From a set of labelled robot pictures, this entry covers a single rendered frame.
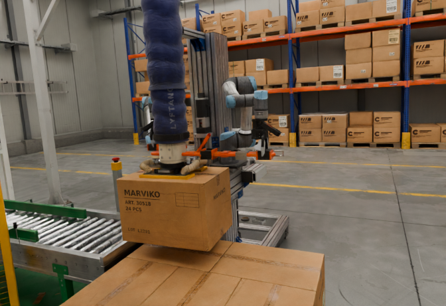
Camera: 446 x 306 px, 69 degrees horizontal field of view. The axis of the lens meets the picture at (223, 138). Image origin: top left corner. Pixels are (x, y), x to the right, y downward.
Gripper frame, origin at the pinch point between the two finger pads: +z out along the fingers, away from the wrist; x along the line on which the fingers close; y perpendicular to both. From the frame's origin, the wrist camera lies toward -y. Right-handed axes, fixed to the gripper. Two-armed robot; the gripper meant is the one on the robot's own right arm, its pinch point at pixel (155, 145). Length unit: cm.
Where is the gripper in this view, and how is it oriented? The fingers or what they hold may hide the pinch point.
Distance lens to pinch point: 244.9
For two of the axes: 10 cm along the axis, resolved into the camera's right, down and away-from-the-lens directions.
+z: 0.8, 9.9, 1.2
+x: 3.6, -1.4, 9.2
